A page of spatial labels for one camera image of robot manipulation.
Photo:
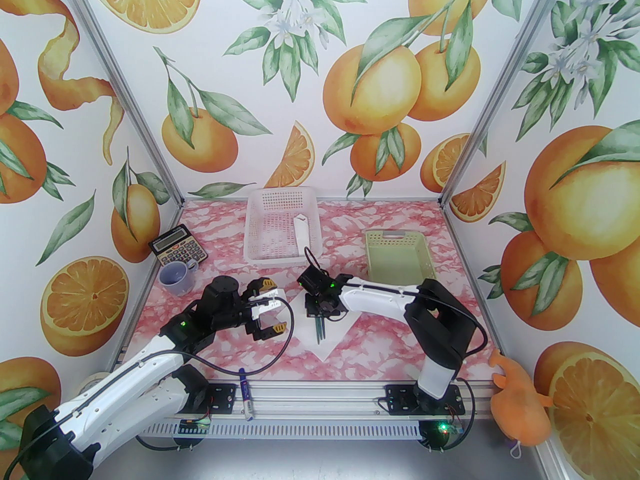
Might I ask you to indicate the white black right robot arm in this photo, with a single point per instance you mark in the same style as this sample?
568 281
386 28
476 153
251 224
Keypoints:
380 300

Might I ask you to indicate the light green plastic basket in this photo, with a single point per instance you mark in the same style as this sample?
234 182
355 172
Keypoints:
395 258

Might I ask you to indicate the dark green plastic utensil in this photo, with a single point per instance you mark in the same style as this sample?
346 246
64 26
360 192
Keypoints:
317 330

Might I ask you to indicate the orange plush toy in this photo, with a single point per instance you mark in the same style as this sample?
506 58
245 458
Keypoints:
520 408

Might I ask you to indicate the small circuit board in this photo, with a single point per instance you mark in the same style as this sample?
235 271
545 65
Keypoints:
196 427
450 428

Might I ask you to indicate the rolled white napkin bundle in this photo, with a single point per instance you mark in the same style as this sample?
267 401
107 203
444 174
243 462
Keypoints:
302 238

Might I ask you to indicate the black desk calculator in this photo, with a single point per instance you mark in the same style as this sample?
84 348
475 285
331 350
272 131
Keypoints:
177 250

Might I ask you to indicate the white paper napkin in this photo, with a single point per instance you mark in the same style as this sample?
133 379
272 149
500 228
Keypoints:
342 338

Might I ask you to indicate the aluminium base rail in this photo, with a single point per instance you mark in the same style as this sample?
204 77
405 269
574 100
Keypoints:
310 398

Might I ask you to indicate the lavender ceramic mug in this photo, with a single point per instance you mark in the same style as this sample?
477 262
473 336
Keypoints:
175 280

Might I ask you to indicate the aluminium frame post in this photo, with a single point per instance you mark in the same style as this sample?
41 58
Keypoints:
499 93
128 93

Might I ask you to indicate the purple capped marker pen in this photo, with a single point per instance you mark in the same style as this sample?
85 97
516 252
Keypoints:
246 398

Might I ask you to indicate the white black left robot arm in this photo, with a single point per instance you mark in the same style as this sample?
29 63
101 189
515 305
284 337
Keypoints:
110 389

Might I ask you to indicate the masking tape roll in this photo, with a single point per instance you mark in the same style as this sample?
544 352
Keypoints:
90 382

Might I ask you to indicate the white plastic mesh basket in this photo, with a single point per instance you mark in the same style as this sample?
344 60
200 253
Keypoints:
270 228

